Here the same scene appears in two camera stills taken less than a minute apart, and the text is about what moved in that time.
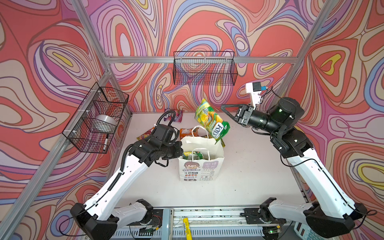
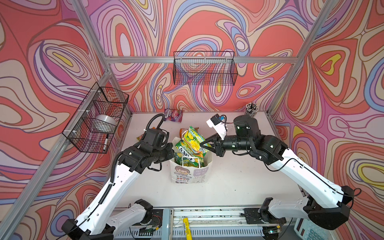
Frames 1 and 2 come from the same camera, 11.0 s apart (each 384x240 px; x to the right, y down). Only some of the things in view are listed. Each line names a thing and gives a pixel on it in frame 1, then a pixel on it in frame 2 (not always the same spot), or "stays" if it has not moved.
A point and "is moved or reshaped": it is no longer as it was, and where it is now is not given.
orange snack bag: [187, 132] stays
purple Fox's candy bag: [169, 116] stays
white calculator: [304, 232] stays
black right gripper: [243, 112] -> [217, 143]
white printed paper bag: [202, 158] is moved or reshaped
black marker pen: [106, 140] stays
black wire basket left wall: [93, 127] stays
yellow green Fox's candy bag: [214, 127] -> [191, 154]
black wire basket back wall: [204, 68] stays
